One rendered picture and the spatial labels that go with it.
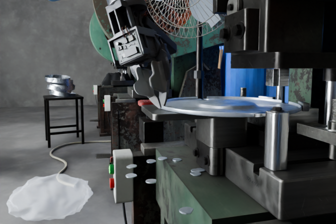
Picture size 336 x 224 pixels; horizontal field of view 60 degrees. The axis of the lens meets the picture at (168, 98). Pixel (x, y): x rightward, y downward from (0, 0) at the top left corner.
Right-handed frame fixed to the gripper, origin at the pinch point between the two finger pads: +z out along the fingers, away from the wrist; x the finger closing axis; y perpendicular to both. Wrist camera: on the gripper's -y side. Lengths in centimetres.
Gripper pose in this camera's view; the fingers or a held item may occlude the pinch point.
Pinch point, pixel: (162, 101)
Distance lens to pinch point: 58.7
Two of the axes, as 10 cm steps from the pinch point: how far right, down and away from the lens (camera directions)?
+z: 2.8, 9.6, -0.6
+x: 8.3, -2.8, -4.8
